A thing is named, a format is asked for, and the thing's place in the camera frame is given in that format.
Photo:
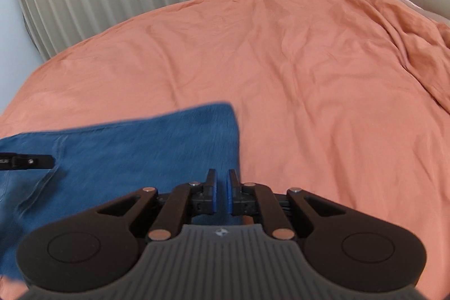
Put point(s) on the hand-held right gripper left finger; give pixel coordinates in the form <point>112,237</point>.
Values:
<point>212,197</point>

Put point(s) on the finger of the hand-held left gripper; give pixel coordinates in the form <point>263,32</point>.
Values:
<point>35,162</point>

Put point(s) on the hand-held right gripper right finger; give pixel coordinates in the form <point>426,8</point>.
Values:
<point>231,197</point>

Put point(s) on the blue denim pants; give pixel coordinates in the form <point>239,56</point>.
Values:
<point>123,159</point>

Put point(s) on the orange blanket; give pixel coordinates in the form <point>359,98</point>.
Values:
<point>298,75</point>

